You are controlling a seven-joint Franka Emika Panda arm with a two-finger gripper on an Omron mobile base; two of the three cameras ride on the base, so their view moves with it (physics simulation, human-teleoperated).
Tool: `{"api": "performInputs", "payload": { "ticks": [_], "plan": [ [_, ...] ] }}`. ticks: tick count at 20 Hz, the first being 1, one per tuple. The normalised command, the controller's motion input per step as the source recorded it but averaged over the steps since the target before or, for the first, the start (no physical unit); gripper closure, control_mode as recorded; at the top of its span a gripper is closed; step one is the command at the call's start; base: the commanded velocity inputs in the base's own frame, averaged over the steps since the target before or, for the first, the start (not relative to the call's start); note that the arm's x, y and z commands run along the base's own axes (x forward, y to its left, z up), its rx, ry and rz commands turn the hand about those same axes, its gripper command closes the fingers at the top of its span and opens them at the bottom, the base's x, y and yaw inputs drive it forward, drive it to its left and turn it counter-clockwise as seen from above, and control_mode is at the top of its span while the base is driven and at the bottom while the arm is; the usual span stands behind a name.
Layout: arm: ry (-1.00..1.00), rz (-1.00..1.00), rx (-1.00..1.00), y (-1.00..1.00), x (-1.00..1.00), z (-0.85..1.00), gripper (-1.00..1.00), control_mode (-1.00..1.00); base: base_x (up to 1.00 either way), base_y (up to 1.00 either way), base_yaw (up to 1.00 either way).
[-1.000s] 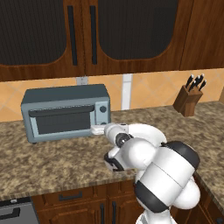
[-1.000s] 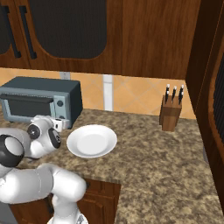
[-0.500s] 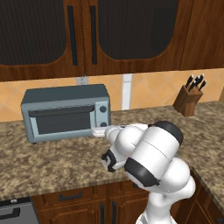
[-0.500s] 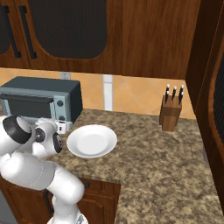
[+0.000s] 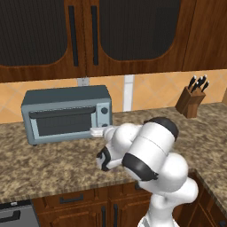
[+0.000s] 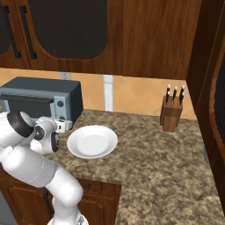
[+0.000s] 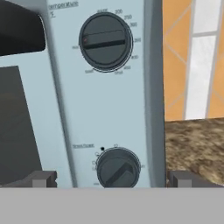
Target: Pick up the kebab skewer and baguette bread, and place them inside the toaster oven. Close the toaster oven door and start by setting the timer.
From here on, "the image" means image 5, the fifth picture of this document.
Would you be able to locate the black knife handle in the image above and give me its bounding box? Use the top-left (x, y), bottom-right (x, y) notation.
top-left (191, 82), bottom-right (200, 94)
top-left (197, 74), bottom-right (207, 89)
top-left (187, 75), bottom-right (198, 90)
top-left (200, 80), bottom-right (210, 93)

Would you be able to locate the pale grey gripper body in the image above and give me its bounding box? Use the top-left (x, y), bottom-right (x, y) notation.
top-left (90, 126), bottom-right (106, 139)

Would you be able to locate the wooden drawer front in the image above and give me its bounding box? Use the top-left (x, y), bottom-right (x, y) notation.
top-left (43, 190), bottom-right (98, 210)
top-left (110, 180), bottom-right (153, 200)

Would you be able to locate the grey dishwasher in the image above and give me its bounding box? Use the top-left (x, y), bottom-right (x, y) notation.
top-left (0, 200), bottom-right (41, 227)

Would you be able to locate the wooden knife block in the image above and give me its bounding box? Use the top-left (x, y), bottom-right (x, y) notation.
top-left (175, 86), bottom-right (207, 120)

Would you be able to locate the black long cupboard handle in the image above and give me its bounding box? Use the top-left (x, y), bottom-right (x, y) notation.
top-left (90, 5), bottom-right (99, 67)
top-left (67, 5), bottom-right (80, 67)

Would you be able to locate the wooden corner base cupboard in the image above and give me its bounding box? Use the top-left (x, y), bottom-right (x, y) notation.
top-left (172, 170), bottom-right (227, 227)

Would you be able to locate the wooden base cupboard door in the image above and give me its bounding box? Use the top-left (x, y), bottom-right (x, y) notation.
top-left (109, 196), bottom-right (153, 227)
top-left (37, 201), bottom-right (109, 227)

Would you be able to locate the white wall outlet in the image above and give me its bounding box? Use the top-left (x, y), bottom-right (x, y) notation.
top-left (77, 77), bottom-right (90, 87)

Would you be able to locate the plain wooden cupboard panel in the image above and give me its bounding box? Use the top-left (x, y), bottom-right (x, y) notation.
top-left (182, 0), bottom-right (227, 72)

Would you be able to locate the grey-blue toaster oven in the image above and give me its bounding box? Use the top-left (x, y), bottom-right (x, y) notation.
top-left (20, 84), bottom-right (114, 146)

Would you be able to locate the dark toaster oven door handle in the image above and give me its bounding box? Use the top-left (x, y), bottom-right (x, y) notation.
top-left (28, 106), bottom-right (98, 120)

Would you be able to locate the wooden cupboard door dark glass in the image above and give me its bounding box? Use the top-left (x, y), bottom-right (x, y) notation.
top-left (82, 0), bottom-right (197, 78)
top-left (0, 0), bottom-right (87, 83)

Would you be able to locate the black dishwasher handle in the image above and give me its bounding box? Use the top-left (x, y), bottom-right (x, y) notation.
top-left (0, 209), bottom-right (21, 223)

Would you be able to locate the toaster oven glass door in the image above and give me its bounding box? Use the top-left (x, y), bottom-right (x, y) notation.
top-left (27, 106), bottom-right (98, 138)

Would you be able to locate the black base cupboard handle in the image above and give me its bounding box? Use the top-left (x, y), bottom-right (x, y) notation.
top-left (100, 205), bottom-right (107, 227)
top-left (113, 203), bottom-right (119, 227)

